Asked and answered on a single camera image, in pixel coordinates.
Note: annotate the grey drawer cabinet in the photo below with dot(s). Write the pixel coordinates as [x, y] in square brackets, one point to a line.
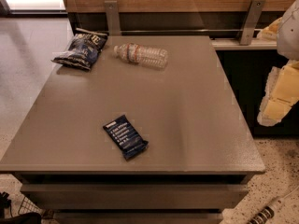
[200, 155]

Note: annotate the white power strip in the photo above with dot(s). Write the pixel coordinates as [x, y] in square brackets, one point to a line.
[270, 209]

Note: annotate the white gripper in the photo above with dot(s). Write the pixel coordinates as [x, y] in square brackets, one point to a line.
[290, 32]

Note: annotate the clear plastic water bottle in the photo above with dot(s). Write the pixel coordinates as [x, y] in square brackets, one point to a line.
[142, 55]

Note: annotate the left metal wall bracket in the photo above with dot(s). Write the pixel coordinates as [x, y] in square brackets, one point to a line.
[113, 17]

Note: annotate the blue snack bar wrapper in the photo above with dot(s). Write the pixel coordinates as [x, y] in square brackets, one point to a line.
[126, 137]

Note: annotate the right metal wall bracket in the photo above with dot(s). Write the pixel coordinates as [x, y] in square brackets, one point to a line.
[250, 22]

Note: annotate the dark blue chip bag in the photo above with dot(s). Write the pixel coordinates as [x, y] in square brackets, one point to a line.
[83, 51]

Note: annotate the metal wall bracket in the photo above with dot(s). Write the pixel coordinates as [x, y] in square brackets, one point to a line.
[113, 17]
[250, 22]

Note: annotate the wire basket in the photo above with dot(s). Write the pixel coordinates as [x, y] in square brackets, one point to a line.
[28, 206]

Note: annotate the horizontal metal rail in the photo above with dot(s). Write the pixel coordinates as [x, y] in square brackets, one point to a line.
[209, 32]

